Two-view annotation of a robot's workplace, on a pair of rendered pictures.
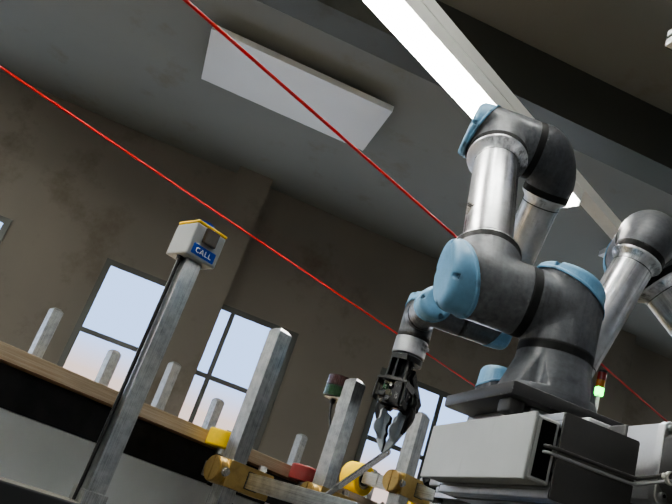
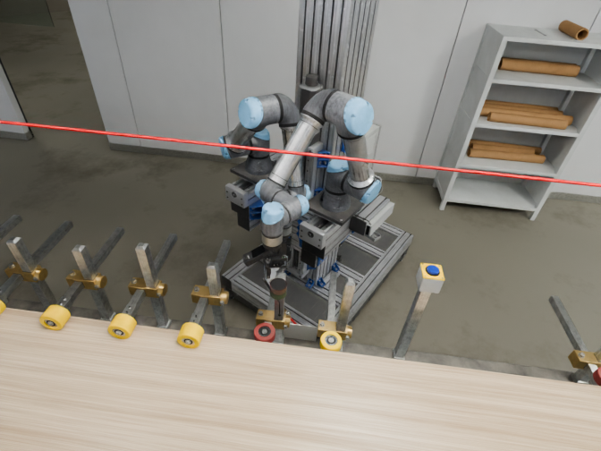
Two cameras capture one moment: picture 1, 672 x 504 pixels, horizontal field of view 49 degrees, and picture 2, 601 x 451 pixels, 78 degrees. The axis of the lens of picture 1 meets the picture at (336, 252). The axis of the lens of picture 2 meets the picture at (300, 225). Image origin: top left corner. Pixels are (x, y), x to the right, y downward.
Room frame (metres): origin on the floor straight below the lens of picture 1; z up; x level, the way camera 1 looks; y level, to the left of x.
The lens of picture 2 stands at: (2.26, 0.53, 2.09)
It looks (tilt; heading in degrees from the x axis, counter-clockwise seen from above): 39 degrees down; 223
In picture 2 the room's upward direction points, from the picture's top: 4 degrees clockwise
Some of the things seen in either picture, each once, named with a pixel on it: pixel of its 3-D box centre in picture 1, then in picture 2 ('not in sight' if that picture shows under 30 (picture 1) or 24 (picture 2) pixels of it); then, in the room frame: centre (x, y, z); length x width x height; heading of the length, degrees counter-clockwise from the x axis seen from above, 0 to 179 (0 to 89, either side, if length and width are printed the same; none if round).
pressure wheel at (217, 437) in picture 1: (219, 457); (329, 347); (1.58, 0.09, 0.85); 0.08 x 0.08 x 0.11
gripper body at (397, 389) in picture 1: (398, 382); (274, 252); (1.59, -0.23, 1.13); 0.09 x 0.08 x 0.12; 150
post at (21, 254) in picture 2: not in sight; (38, 282); (2.28, -0.91, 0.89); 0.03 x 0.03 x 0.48; 40
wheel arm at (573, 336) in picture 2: not in sight; (575, 339); (0.79, 0.73, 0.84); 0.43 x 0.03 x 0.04; 40
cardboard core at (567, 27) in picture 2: not in sight; (572, 29); (-1.35, -0.25, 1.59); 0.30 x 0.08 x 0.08; 40
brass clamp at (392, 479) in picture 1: (407, 487); (210, 295); (1.81, -0.35, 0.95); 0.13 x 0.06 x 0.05; 130
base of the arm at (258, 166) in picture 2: not in sight; (258, 159); (1.15, -0.86, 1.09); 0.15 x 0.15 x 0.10
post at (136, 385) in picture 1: (139, 375); (410, 324); (1.31, 0.25, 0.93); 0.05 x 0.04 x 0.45; 130
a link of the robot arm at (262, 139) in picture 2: not in sight; (257, 140); (1.16, -0.86, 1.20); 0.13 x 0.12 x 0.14; 167
